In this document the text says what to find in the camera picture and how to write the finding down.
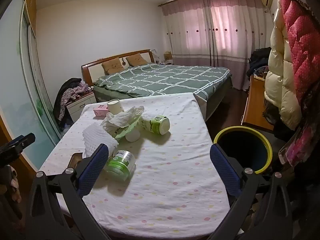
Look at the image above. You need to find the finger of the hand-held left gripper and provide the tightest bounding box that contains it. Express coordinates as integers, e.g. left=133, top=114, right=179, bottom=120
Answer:
left=0, top=133, right=36, bottom=167

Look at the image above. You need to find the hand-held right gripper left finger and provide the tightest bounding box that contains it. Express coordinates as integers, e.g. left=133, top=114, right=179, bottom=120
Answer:
left=25, top=144, right=110, bottom=240

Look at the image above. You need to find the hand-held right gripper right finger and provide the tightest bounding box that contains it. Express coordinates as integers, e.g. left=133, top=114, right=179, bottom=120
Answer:
left=209, top=144, right=300, bottom=240

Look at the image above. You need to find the yellow-rimmed trash bin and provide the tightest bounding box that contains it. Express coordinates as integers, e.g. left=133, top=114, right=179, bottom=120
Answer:
left=213, top=126, right=273, bottom=175

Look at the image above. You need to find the green-lidded clear jar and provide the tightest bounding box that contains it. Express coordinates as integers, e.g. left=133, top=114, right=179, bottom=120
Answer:
left=104, top=150, right=136, bottom=182

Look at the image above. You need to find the white foam net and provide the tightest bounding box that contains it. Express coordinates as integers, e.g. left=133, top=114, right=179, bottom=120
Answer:
left=82, top=122, right=119, bottom=158

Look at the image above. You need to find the white tissue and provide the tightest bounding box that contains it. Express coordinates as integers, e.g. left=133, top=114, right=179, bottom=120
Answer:
left=101, top=106, right=145, bottom=130

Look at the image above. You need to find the white paper cup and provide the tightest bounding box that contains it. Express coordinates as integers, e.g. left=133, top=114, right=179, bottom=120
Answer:
left=107, top=99, right=125, bottom=114

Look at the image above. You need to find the small white bottle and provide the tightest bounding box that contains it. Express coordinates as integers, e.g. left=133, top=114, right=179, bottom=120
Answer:
left=125, top=130, right=141, bottom=142

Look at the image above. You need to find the pink carton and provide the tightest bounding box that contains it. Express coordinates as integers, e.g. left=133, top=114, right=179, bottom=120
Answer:
left=94, top=104, right=109, bottom=117

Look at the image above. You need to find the white nightstand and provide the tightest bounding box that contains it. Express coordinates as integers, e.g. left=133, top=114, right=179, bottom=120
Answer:
left=66, top=91, right=97, bottom=123

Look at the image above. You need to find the white dotted tablecloth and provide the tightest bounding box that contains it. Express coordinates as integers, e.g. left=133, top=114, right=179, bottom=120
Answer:
left=37, top=92, right=232, bottom=240

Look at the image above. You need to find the dark jacket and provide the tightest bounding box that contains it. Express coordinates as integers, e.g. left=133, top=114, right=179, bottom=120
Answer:
left=53, top=78, right=83, bottom=128

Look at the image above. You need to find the sliding door wardrobe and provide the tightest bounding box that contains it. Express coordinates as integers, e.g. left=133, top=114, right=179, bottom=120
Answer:
left=0, top=0, right=63, bottom=170

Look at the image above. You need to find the wooden desk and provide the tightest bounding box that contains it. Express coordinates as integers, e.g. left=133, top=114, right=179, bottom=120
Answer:
left=241, top=75, right=274, bottom=132

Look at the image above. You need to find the green label bottle pack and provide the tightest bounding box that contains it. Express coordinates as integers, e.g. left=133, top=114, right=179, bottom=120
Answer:
left=140, top=114, right=171, bottom=136

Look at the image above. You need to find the floral cloth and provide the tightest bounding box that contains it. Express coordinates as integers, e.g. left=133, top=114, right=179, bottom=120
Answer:
left=61, top=84, right=92, bottom=105

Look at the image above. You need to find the brown pillow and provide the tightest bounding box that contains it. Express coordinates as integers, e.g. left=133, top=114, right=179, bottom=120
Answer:
left=101, top=57, right=125, bottom=75
left=125, top=53, right=148, bottom=67

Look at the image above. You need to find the cream down jacket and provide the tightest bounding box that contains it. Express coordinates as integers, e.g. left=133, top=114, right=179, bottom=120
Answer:
left=264, top=12, right=303, bottom=130

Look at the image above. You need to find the bed with green quilt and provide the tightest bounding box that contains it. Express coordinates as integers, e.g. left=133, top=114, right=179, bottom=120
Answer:
left=81, top=49, right=233, bottom=120

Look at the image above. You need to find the green plaid duvet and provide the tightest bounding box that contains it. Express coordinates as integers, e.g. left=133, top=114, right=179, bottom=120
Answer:
left=93, top=64, right=230, bottom=100

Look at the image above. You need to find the dark clothes pile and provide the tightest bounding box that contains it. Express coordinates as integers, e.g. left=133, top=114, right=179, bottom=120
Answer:
left=246, top=47, right=272, bottom=78

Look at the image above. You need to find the pink and white curtain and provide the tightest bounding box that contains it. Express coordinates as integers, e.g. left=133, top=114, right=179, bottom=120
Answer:
left=160, top=0, right=272, bottom=90

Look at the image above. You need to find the pink dotted quilted jacket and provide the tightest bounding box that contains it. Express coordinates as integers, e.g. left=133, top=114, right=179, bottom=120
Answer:
left=277, top=0, right=320, bottom=165

